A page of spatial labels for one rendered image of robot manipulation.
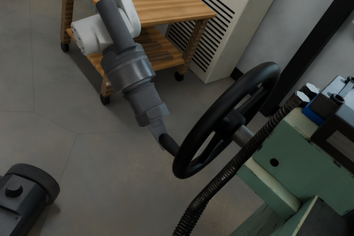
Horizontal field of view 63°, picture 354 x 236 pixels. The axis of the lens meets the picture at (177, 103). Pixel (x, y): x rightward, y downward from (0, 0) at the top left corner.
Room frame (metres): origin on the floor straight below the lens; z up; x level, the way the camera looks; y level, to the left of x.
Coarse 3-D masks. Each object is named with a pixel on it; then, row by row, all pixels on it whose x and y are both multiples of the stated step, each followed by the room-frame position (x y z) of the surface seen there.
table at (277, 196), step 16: (240, 176) 0.29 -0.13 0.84; (256, 176) 0.28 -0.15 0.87; (272, 176) 0.30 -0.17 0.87; (256, 192) 0.28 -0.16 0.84; (272, 192) 0.27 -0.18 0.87; (288, 192) 0.28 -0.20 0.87; (272, 208) 0.26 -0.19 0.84; (288, 208) 0.26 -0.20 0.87; (304, 208) 0.25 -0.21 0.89; (320, 208) 0.25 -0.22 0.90; (288, 224) 0.23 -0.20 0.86; (304, 224) 0.22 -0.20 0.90; (320, 224) 0.23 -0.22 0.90; (336, 224) 0.24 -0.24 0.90; (352, 224) 0.25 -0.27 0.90
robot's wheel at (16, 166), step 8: (16, 168) 0.48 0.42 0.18; (24, 168) 0.49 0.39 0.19; (32, 168) 0.50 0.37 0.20; (24, 176) 0.46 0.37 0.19; (32, 176) 0.47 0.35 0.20; (40, 176) 0.48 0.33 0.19; (48, 176) 0.50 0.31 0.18; (40, 184) 0.46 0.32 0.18; (48, 184) 0.48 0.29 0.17; (56, 184) 0.50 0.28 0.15; (48, 192) 0.47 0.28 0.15; (56, 192) 0.49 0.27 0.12; (48, 200) 0.46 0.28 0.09
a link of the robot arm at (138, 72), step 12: (132, 60) 0.42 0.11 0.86; (144, 60) 0.44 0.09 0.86; (108, 72) 0.41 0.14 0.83; (120, 72) 0.40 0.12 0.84; (132, 72) 0.41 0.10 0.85; (144, 72) 0.42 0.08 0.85; (108, 84) 0.41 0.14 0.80; (120, 84) 0.39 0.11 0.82; (132, 84) 0.40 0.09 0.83; (144, 84) 0.42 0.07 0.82; (132, 96) 0.38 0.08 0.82; (144, 96) 0.39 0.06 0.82; (156, 96) 0.40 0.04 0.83; (132, 108) 0.41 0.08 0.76; (144, 108) 0.38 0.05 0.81; (156, 108) 0.37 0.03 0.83; (144, 120) 0.36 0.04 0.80
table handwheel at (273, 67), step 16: (272, 64) 0.46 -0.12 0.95; (240, 80) 0.39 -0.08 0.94; (256, 80) 0.40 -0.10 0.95; (272, 80) 0.50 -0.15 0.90; (224, 96) 0.36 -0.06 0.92; (240, 96) 0.37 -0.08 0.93; (256, 96) 0.50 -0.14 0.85; (208, 112) 0.34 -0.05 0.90; (224, 112) 0.34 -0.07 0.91; (240, 112) 0.46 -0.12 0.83; (256, 112) 0.54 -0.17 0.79; (192, 128) 0.33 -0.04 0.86; (208, 128) 0.32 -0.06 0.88; (224, 128) 0.41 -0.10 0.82; (240, 128) 0.42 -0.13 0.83; (192, 144) 0.31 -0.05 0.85; (208, 144) 0.43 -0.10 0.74; (224, 144) 0.48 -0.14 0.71; (240, 144) 0.40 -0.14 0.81; (176, 160) 0.31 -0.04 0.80; (192, 160) 0.41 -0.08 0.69; (208, 160) 0.43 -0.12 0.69; (176, 176) 0.32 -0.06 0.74
